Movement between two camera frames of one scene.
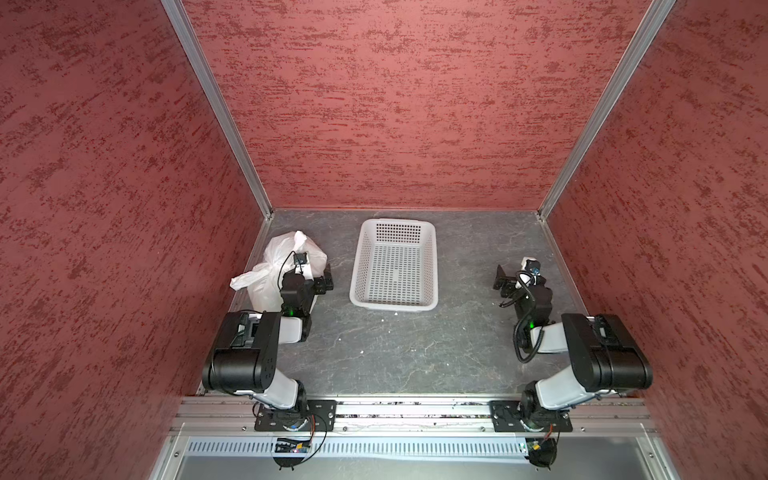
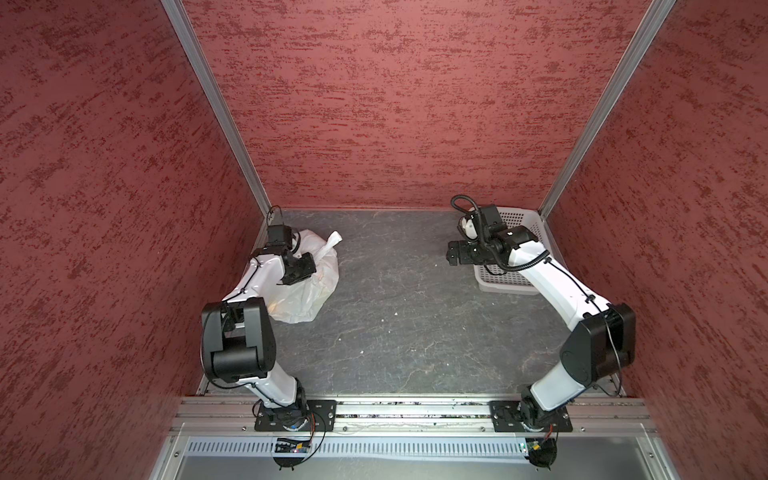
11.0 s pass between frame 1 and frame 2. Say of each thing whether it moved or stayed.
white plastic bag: moved
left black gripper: moved
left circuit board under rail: stayed
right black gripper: moved
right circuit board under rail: stayed
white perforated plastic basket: moved
